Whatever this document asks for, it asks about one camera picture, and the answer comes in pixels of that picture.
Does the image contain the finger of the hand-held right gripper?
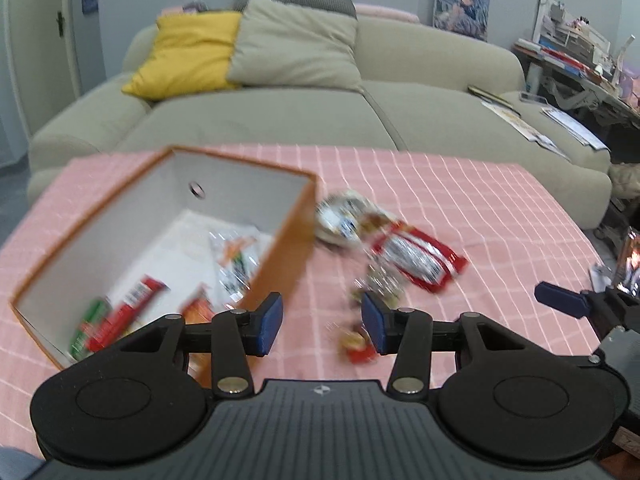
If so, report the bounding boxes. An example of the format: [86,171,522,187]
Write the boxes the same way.
[534,281,592,320]

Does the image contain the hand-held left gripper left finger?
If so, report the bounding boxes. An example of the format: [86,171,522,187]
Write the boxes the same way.
[117,292,285,399]

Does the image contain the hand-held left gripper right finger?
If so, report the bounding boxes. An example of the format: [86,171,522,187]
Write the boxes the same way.
[361,291,523,398]

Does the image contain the small red snack packet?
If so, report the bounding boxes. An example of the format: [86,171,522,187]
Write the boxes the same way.
[337,324,377,365]

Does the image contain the red white-label snack packet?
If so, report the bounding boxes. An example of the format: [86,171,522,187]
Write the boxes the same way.
[179,284,217,326]

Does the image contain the long white snack packet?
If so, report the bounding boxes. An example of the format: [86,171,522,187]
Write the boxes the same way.
[209,227,262,309]

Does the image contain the orange cardboard box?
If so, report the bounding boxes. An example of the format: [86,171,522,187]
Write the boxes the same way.
[10,145,319,392]

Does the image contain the red chocolate bar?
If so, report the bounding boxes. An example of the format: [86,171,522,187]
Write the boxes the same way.
[85,275,170,356]

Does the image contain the green snack packet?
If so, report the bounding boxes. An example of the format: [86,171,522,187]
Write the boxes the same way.
[69,297,114,361]

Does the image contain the clear candy packet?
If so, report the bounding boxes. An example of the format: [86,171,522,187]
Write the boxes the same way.
[349,262,404,306]

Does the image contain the printed picture card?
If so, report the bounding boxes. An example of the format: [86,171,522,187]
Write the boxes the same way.
[620,226,640,297]

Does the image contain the white snack bag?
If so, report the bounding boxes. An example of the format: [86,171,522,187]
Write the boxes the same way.
[316,189,396,250]

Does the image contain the beige fuzzy object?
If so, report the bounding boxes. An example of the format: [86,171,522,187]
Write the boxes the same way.
[607,162,640,202]

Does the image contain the pink checked tablecloth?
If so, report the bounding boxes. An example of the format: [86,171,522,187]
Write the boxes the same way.
[0,142,617,456]

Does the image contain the white papers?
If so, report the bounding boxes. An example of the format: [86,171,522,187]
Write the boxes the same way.
[540,106,611,152]

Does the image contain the printed papers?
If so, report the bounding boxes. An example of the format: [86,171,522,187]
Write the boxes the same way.
[481,100,572,161]

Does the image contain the beige sofa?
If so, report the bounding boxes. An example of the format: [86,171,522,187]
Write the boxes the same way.
[27,12,614,229]

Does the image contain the dark book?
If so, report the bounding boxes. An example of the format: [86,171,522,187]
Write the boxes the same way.
[467,84,516,109]

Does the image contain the cluttered desk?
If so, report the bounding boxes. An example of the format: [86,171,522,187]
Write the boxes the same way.
[512,42,640,142]

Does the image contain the white desk organizer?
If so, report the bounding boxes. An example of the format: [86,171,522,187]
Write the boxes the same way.
[532,0,614,68]

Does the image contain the beige cushion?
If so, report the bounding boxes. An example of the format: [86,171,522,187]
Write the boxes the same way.
[226,0,364,92]

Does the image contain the yellow cushion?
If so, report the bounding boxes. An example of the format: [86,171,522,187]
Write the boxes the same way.
[121,11,244,101]

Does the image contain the pink cushion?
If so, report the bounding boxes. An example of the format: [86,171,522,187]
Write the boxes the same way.
[352,2,420,25]

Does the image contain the anime picture pillow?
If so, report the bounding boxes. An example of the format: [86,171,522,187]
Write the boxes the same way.
[432,0,491,42]

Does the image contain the white door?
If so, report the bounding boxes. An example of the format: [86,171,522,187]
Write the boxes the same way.
[7,0,84,107]

